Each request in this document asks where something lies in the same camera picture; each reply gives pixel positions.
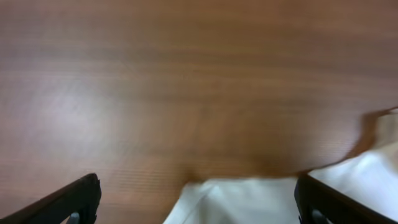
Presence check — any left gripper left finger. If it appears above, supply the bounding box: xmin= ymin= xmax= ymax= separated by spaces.
xmin=1 ymin=173 xmax=101 ymax=224

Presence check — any white and beige cloth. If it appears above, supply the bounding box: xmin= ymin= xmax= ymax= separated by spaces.
xmin=165 ymin=110 xmax=397 ymax=223

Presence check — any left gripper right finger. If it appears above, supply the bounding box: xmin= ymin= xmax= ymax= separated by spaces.
xmin=294 ymin=174 xmax=397 ymax=224

